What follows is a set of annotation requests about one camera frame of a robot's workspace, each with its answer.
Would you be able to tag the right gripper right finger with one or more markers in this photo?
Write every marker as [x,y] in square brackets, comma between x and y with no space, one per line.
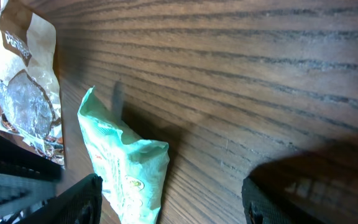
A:
[261,206]

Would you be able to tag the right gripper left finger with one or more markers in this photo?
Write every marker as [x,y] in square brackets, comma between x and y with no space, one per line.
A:
[80,204]

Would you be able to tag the teal white snack packet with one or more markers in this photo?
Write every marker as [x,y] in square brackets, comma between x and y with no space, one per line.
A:
[133,169]

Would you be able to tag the brown snack packet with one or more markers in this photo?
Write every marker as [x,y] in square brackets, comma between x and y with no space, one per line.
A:
[29,88]

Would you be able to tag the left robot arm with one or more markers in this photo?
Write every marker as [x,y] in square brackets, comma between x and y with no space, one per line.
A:
[25,178]

